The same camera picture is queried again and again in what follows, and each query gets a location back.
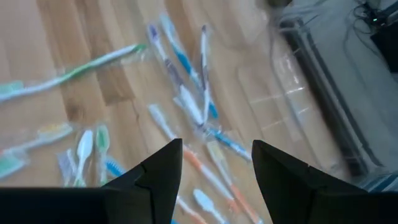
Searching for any clear plastic bin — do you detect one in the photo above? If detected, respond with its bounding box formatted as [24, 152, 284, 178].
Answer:
[238, 29, 346, 178]

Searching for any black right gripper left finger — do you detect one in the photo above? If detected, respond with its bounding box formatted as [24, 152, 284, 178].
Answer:
[0, 138, 183, 224]

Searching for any purple white toothbrush in wrapper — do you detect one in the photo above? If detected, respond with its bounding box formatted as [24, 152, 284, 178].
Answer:
[146, 22, 206, 127]
[57, 148, 78, 188]
[198, 24, 214, 124]

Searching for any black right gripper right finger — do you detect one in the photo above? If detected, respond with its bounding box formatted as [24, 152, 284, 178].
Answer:
[251, 139, 398, 224]

